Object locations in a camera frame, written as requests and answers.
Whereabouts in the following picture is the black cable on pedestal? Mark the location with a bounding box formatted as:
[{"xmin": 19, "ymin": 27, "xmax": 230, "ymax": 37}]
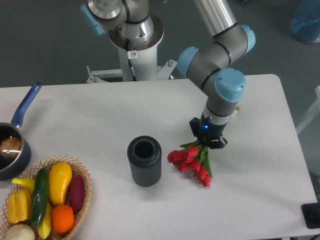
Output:
[{"xmin": 125, "ymin": 38, "xmax": 138, "ymax": 82}]

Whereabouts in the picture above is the yellow squash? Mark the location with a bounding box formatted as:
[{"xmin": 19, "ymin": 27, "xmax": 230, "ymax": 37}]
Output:
[{"xmin": 48, "ymin": 162, "xmax": 73, "ymax": 206}]

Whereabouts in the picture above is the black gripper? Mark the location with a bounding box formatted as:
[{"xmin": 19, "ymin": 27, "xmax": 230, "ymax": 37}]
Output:
[{"xmin": 189, "ymin": 117, "xmax": 228, "ymax": 149}]

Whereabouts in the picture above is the green cucumber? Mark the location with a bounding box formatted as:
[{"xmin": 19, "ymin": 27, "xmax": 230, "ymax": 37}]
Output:
[{"xmin": 30, "ymin": 168, "xmax": 49, "ymax": 228}]

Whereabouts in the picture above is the black device at edge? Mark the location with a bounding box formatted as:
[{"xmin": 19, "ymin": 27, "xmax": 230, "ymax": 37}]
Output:
[{"xmin": 301, "ymin": 202, "xmax": 320, "ymax": 229}]

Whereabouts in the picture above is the white frame at right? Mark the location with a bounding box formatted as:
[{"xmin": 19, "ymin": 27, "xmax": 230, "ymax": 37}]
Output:
[{"xmin": 295, "ymin": 86, "xmax": 320, "ymax": 135}]

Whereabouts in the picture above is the yellow bell pepper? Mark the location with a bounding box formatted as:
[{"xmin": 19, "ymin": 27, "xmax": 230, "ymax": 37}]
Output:
[{"xmin": 7, "ymin": 189, "xmax": 31, "ymax": 224}]

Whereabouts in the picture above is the purple sweet potato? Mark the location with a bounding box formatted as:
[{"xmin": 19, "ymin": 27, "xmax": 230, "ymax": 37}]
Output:
[{"xmin": 68, "ymin": 174, "xmax": 85, "ymax": 214}]

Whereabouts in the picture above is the blue translucent container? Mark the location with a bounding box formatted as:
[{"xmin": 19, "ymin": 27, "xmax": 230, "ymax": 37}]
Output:
[{"xmin": 289, "ymin": 0, "xmax": 320, "ymax": 44}]

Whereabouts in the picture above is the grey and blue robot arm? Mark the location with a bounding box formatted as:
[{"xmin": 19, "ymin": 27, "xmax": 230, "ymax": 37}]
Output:
[{"xmin": 80, "ymin": 0, "xmax": 256, "ymax": 149}]

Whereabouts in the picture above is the blue handled saucepan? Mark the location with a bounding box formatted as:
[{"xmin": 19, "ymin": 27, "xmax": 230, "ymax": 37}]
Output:
[{"xmin": 0, "ymin": 82, "xmax": 42, "ymax": 181}]

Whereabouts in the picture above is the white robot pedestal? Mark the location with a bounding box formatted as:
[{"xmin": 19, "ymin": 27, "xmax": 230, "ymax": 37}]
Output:
[{"xmin": 87, "ymin": 13, "xmax": 177, "ymax": 83}]

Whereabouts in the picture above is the red tulip bouquet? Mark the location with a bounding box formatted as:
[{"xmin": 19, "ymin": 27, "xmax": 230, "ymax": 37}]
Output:
[{"xmin": 167, "ymin": 106, "xmax": 242, "ymax": 188}]

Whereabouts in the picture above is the woven wicker basket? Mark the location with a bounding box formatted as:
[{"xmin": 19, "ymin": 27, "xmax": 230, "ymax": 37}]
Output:
[{"xmin": 0, "ymin": 154, "xmax": 93, "ymax": 240}]

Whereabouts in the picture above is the yellow banana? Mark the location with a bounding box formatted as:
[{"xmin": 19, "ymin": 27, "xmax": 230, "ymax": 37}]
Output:
[{"xmin": 11, "ymin": 178, "xmax": 52, "ymax": 239}]

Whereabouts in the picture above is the orange fruit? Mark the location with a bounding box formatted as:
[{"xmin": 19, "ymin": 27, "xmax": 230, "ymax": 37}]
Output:
[{"xmin": 52, "ymin": 204, "xmax": 75, "ymax": 234}]

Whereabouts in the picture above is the white garlic bulb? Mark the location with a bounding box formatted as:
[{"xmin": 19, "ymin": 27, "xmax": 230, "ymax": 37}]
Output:
[{"xmin": 5, "ymin": 224, "xmax": 36, "ymax": 240}]

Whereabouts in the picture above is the dark grey ribbed vase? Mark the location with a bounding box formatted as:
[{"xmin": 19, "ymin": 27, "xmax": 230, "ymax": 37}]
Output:
[{"xmin": 127, "ymin": 135, "xmax": 162, "ymax": 187}]

